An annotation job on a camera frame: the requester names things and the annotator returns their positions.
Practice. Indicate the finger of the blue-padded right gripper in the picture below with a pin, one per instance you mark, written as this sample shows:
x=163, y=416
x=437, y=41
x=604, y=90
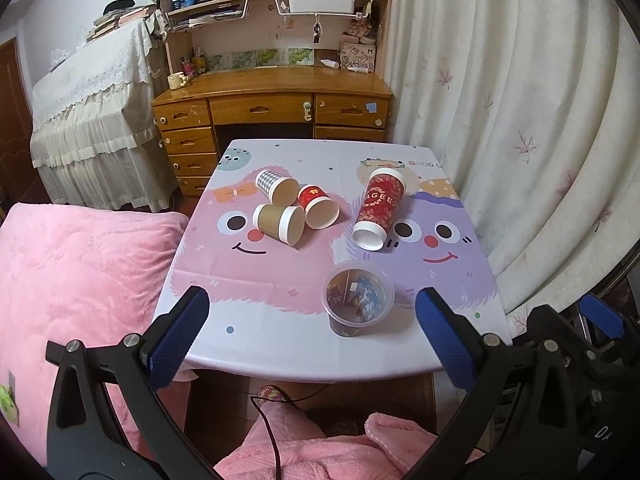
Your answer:
x=602, y=316

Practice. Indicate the white floral curtain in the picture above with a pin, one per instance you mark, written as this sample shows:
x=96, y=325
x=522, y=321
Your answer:
x=532, y=107

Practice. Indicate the brown sleeved paper cup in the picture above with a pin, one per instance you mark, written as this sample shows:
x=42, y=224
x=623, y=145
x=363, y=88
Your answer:
x=284, y=223

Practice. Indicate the pink fleece robe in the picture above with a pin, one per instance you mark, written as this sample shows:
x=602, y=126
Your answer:
x=387, y=449

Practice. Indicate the tall red paper cup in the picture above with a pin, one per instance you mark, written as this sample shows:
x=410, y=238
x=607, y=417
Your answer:
x=376, y=214

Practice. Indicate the clear printed plastic cup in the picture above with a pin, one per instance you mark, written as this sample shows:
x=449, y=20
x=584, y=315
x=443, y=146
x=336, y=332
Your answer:
x=356, y=295

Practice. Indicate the lace-covered piano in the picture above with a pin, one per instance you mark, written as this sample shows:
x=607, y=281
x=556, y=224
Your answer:
x=94, y=141

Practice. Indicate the pink bed blanket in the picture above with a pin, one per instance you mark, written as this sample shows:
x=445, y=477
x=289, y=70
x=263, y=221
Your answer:
x=70, y=272

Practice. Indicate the wooden desk with drawers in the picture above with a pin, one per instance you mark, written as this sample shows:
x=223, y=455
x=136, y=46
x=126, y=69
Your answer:
x=198, y=121

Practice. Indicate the wooden bookshelf hutch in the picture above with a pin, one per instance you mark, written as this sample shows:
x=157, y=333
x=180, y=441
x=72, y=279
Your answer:
x=211, y=36

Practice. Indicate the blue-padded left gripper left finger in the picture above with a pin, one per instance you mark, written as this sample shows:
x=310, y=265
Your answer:
x=85, y=439

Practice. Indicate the white storage tray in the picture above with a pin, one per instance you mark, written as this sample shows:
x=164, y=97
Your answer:
x=322, y=6

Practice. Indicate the small red paper cup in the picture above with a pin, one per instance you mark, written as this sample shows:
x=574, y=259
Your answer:
x=321, y=211

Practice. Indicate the left patterned slipper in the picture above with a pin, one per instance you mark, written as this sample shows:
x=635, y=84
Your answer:
x=271, y=394

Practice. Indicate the cartoon monster tablecloth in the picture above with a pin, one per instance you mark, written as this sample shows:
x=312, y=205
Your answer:
x=266, y=318

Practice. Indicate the checkered paper cup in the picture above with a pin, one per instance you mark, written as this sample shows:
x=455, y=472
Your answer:
x=280, y=189

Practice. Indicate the decorated cardboard box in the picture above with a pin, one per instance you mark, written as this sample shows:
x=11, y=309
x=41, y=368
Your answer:
x=359, y=58

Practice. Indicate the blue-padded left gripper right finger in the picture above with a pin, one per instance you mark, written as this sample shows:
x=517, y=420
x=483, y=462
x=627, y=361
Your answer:
x=518, y=418

